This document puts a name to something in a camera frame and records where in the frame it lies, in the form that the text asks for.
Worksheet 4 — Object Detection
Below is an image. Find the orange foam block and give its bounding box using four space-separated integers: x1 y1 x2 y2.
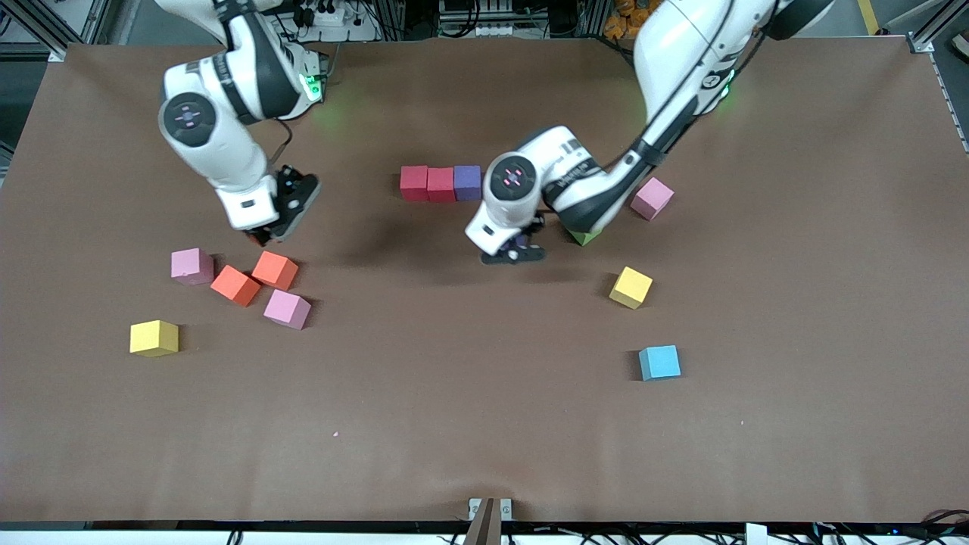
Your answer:
210 265 262 307
251 251 300 291

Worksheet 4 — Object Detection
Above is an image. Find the red foam block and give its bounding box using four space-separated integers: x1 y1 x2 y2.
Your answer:
427 167 456 204
400 165 429 202

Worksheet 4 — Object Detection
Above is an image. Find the pink foam block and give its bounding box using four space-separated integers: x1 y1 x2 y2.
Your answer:
170 248 215 286
263 289 312 331
630 177 675 222

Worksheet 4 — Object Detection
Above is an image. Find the yellow foam block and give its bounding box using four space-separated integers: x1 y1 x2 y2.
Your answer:
609 266 653 310
129 319 179 358

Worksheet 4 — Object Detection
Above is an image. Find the light blue foam block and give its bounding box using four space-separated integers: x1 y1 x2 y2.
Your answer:
638 344 681 382

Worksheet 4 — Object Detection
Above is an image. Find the brown paper table cover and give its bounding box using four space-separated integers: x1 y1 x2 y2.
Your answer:
0 36 969 525

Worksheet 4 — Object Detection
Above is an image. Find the white power strip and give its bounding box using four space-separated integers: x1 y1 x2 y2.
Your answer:
291 0 379 42

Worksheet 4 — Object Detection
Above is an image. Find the white electronics box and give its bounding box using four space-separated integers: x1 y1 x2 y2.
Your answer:
438 0 517 39

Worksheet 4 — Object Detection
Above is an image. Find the silver aluminium frame profile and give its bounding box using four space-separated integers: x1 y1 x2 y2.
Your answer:
882 0 969 55
34 0 114 63

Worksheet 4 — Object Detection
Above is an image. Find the grey metal camera bracket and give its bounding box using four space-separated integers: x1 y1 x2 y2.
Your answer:
468 497 513 545

